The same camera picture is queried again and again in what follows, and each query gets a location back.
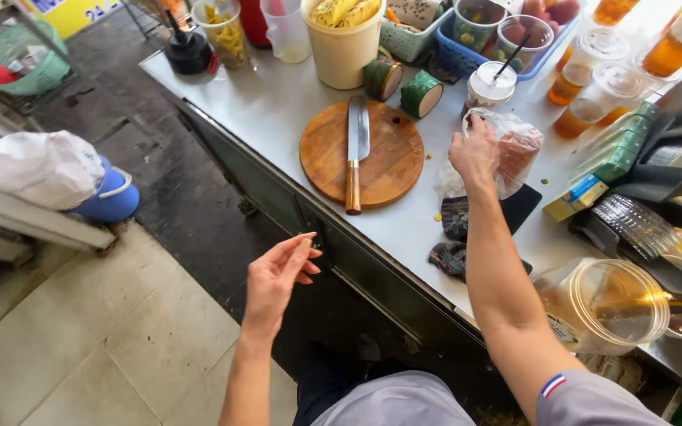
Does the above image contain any black plastic scoop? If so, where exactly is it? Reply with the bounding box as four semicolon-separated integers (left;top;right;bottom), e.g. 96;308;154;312
613;164;682;206

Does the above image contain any white bench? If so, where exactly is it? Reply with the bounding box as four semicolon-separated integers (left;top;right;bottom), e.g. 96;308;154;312
0;172;118;264

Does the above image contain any blue plastic cooler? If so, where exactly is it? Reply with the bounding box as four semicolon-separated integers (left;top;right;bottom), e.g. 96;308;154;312
63;155;141;224

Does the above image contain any lidded plastic cup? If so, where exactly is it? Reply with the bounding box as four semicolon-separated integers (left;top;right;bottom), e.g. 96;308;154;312
461;61;517;119

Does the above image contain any black pot with handle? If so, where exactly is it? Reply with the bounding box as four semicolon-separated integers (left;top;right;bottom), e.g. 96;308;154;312
163;9;215;76

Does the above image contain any pale green plastic basket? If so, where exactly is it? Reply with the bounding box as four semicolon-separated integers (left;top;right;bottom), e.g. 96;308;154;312
379;0;454;63

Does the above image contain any stack of green packets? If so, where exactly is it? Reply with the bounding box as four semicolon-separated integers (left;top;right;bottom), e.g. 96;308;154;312
578;101;659;185

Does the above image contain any large clear plastic jar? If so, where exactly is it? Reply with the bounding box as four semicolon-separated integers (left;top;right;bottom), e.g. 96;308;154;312
533;258;671;356

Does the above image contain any lidded cup of orange drink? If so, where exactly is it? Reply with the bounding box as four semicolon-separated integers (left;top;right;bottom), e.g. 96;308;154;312
554;62;647;140
547;28;631;107

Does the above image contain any clear plastic bag with drink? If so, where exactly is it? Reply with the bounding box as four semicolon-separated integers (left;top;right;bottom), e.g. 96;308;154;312
436;108;544;200

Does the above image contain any stack of clear lids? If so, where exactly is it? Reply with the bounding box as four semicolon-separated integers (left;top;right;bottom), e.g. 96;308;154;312
591;193;682;260

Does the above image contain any dark patterned cloth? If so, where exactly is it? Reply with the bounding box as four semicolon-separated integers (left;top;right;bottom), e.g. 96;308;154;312
428;195;534;282

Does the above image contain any white plastic bag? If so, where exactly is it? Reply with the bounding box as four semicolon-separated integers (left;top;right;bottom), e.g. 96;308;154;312
0;130;105;211

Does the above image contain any black straw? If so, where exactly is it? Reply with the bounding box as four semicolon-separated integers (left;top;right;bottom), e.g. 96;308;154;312
492;32;532;82

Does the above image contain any round wooden cutting board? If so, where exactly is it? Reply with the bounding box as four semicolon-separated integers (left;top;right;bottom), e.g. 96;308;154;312
300;99;425;209

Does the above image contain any cleaver with wooden handle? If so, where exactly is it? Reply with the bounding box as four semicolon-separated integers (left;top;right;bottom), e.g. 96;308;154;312
345;96;371;215

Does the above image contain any blue plastic basket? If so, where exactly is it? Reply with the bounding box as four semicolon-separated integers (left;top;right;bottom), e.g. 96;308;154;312
435;0;580;82

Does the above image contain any green leaf-wrapped roll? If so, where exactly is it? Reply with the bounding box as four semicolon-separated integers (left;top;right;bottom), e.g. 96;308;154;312
363;57;404;102
400;70;444;118

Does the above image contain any person's right hand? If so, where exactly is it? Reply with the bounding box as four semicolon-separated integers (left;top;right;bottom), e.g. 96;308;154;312
449;114;500;191

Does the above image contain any black flat mat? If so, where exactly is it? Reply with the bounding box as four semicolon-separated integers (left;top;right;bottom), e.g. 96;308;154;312
498;184;543;237

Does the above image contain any clear cup of yellow pieces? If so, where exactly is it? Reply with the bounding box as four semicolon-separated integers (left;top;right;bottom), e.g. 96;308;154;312
191;0;252;71

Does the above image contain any person's left hand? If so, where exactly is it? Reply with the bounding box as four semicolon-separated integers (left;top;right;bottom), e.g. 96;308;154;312
242;232;323;344

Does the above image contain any large cup of orange drink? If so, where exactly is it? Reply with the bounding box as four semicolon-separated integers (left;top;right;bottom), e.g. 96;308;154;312
642;0;682;78
592;0;641;27

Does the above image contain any red bottle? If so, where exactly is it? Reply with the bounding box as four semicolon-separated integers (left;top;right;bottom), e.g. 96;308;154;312
238;0;271;49

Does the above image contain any grey shirt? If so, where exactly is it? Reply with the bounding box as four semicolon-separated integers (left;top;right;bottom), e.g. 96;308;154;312
311;370;671;426

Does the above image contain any black ladle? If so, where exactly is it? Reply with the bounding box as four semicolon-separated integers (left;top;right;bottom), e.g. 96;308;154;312
569;210;682;303

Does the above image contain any cream plastic bucket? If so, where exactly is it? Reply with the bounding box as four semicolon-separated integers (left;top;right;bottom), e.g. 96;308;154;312
301;0;387;90

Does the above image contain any yellow sign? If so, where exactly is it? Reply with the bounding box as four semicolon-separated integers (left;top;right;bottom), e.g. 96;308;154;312
21;0;124;40

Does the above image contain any green round laundry basket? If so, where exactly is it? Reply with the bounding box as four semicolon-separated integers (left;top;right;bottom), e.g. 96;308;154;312
0;21;73;97

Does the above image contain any clear measuring jug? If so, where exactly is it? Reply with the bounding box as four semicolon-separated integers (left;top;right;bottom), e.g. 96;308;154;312
260;0;313;64

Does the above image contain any yellow and blue box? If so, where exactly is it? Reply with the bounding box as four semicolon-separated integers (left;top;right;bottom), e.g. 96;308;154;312
543;174;610;222

